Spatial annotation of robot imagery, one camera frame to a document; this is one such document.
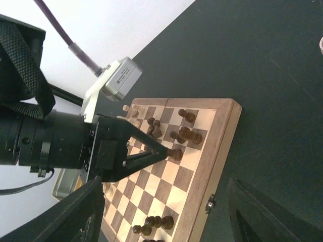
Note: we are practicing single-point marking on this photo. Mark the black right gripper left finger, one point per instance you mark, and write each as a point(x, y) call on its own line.
point(75, 218)

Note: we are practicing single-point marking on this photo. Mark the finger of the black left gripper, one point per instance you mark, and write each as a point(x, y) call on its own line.
point(126, 130)
point(133, 163)

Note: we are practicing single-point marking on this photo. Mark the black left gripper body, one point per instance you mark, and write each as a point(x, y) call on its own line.
point(109, 149)

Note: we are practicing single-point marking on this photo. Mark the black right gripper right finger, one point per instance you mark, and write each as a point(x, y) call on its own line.
point(256, 217)

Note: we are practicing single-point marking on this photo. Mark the dark pawn chess piece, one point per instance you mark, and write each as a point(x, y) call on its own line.
point(175, 154)

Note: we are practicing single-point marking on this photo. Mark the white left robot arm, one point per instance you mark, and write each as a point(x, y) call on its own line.
point(47, 139)

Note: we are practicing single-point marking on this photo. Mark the wooden chess board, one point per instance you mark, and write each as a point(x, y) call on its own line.
point(203, 128)

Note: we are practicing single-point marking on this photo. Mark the yellow metal tin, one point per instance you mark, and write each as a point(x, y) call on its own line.
point(67, 182)

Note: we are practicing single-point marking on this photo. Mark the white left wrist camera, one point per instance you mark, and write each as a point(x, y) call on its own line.
point(115, 81)

